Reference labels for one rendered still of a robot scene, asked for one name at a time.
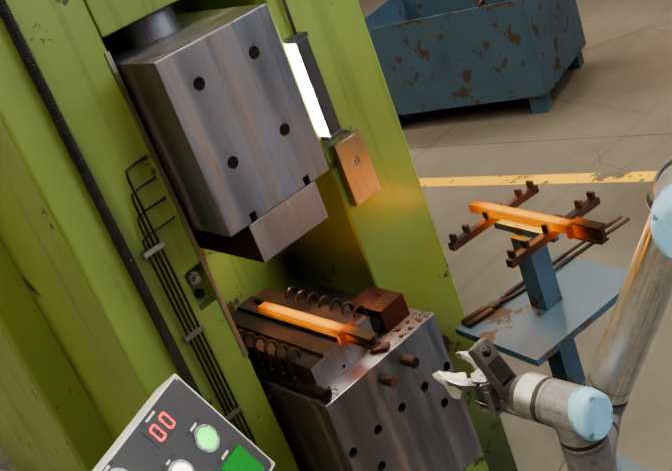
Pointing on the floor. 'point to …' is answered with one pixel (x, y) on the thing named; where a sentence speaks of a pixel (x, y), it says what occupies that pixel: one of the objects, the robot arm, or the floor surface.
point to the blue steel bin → (478, 39)
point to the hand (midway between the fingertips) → (447, 362)
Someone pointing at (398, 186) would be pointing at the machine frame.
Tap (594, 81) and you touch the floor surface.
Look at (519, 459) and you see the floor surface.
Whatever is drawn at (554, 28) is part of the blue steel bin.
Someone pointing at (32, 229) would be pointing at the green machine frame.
